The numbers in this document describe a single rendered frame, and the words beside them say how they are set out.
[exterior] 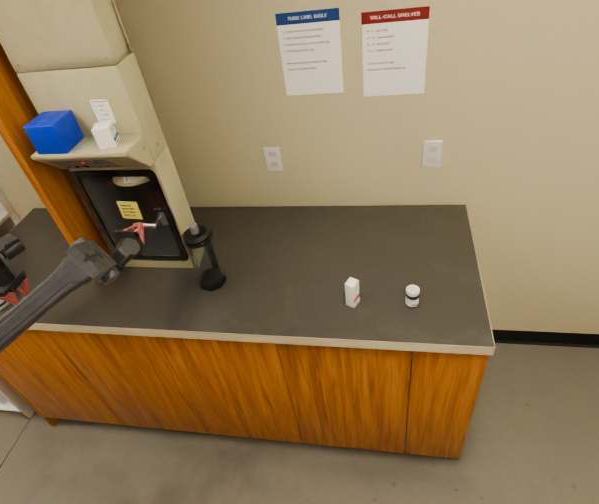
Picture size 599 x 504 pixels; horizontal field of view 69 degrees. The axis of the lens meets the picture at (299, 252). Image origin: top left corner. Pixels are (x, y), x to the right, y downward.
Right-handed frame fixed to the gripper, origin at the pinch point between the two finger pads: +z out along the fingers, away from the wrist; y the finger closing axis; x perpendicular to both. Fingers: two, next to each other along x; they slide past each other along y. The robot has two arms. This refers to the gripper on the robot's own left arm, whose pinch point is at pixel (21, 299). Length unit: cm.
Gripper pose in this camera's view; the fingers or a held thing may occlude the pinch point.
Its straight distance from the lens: 172.0
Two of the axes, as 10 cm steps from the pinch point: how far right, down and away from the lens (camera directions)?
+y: 1.5, -6.8, 7.2
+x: -9.8, -0.1, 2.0
